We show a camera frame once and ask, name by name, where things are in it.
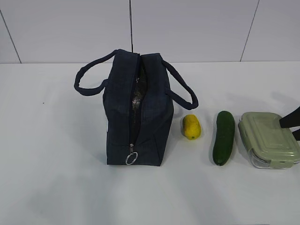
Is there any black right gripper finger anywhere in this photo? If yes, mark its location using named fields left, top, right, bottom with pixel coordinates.
left=294, top=129, right=300, bottom=141
left=280, top=107, right=300, bottom=128

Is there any green lidded glass container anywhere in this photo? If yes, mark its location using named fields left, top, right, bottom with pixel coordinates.
left=238, top=112, right=300, bottom=169

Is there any green cucumber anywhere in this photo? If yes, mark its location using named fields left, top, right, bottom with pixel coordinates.
left=212, top=111, right=235, bottom=166

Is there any yellow toy corn cob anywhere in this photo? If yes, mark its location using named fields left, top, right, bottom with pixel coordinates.
left=182, top=114, right=202, bottom=140

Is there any navy blue lunch bag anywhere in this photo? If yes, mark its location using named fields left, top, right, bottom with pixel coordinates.
left=74, top=49, right=198, bottom=166

